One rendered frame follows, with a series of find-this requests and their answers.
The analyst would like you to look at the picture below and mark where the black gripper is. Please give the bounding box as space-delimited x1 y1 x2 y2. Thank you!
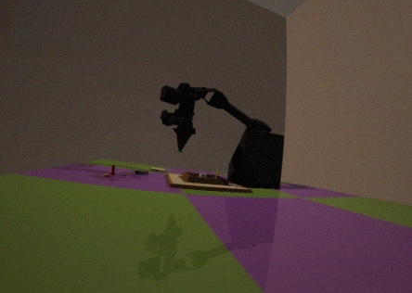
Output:
167 106 196 150

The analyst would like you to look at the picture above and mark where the tan square board track with arrows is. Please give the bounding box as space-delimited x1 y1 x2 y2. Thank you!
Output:
169 172 249 189

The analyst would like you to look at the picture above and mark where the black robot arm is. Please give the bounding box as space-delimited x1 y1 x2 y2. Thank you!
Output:
160 83 272 133

